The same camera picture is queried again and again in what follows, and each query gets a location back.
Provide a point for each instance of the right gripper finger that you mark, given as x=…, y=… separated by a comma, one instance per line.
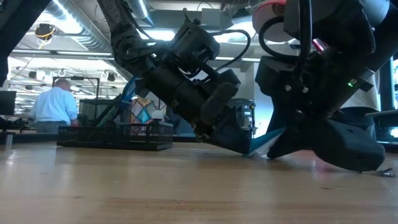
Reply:
x=286, y=123
x=342, y=146

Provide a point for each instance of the person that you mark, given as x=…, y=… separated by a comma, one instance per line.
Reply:
x=54, y=105

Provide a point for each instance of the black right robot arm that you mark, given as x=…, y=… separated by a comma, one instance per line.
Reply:
x=382, y=25

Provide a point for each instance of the black vertical post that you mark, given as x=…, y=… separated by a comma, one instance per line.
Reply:
x=387, y=99

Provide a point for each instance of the black background monitor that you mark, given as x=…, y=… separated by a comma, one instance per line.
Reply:
x=7, y=102

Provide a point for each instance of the teal sticky note pad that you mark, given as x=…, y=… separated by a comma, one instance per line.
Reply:
x=264, y=143

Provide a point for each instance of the black aluminium table frame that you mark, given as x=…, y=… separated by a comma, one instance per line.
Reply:
x=31, y=138

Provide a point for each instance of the grey-blue pen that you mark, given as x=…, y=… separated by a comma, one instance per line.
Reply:
x=115, y=109

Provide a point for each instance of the black mesh desk organizer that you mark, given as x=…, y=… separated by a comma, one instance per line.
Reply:
x=93, y=138

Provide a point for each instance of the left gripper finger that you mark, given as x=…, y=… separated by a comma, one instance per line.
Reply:
x=233, y=137

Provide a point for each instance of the yellow black ceiling reel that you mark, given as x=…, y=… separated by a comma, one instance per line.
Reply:
x=45, y=31

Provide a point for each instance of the black cabinet machine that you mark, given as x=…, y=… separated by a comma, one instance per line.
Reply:
x=247, y=110

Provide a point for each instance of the colourful patchwork panel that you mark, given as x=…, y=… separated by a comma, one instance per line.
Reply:
x=143, y=115

